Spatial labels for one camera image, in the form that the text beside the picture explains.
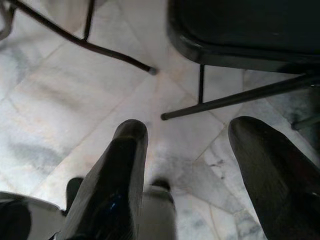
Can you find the grey metal tube frame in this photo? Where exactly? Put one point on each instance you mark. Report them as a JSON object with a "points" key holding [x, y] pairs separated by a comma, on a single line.
{"points": [[7, 22]]}

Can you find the robot grey foot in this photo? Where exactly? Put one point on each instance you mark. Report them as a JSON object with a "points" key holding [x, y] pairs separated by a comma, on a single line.
{"points": [[157, 212]]}

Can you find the black folding chair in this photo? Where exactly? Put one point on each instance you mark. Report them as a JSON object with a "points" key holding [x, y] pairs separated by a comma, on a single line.
{"points": [[245, 27]]}

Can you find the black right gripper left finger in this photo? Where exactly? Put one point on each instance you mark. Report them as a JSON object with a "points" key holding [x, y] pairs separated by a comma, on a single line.
{"points": [[120, 175]]}

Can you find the brown metal chair frame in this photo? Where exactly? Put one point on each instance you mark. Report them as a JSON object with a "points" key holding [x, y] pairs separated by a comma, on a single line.
{"points": [[105, 50]]}

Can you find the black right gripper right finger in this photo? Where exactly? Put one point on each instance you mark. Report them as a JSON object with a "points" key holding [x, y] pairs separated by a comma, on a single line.
{"points": [[272, 175]]}

